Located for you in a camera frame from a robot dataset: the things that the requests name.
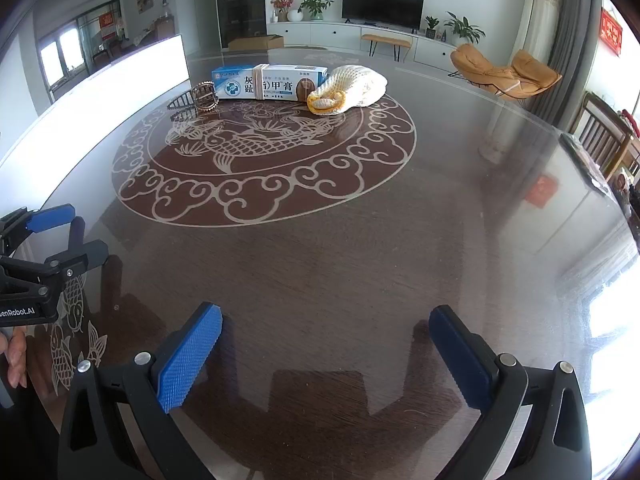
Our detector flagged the red wall decoration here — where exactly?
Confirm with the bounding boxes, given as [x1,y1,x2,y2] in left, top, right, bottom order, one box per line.
[600,7,623,56]

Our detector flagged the wooden bench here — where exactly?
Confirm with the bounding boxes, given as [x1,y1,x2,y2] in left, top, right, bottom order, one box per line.
[361,34,412,62]

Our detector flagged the person's left hand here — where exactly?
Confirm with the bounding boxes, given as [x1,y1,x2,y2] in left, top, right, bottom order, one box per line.
[0,327,29,389]

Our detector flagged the red flower plant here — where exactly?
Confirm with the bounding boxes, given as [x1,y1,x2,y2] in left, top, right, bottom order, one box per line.
[270,0,298,22]

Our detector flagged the white standing air conditioner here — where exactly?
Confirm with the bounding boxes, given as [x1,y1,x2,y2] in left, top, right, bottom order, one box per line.
[510,0,563,68]

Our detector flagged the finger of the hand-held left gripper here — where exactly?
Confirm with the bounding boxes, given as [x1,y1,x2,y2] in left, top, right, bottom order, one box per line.
[0,204,77,261]
[0,240,109,298]

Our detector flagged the large leafy potted plant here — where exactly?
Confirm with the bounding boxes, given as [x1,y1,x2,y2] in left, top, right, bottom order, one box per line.
[444,11,486,46]

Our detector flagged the orange lounge chair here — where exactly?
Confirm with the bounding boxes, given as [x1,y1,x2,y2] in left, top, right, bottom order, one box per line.
[450,43,563,101]

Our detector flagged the green potted plant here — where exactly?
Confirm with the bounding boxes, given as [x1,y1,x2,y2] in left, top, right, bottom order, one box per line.
[298,0,334,22]

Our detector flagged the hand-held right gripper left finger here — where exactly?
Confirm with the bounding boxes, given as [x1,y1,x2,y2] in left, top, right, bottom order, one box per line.
[57,301,223,480]

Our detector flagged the blue white medicine box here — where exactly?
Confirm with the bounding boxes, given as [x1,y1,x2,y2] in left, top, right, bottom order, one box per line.
[211,63,329,101]

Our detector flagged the wooden dining chair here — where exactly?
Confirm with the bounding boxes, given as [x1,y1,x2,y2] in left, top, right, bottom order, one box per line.
[570,91,633,181]

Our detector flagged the cardboard box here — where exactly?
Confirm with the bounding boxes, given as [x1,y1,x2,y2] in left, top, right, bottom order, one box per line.
[227,34,285,52]

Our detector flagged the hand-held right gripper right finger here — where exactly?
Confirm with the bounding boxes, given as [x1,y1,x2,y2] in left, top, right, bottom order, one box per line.
[428,305,593,480]

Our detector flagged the dark wooden desktop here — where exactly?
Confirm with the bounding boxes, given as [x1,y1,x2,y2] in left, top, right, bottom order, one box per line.
[0,47,640,480]

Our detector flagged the grey curtain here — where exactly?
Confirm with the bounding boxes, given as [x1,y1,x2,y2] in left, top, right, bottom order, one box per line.
[540,0,603,116]

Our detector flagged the dark display cabinet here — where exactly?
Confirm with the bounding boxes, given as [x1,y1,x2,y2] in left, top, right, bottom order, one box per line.
[215,0,266,51]

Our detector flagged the black television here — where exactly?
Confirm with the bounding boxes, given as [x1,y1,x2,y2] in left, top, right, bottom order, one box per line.
[342,0,426,30]

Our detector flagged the brown side cabinet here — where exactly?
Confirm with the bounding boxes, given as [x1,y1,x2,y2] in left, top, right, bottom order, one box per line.
[152,15,176,42]

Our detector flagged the white television cabinet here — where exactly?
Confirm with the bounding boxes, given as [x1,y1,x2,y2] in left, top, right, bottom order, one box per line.
[266,20,463,63]

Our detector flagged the white yellow mesh pouch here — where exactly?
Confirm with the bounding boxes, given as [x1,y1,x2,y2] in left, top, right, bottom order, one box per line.
[306,65,388,116]

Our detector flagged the white partition board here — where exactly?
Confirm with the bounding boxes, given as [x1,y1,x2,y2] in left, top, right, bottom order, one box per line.
[0,34,191,211]

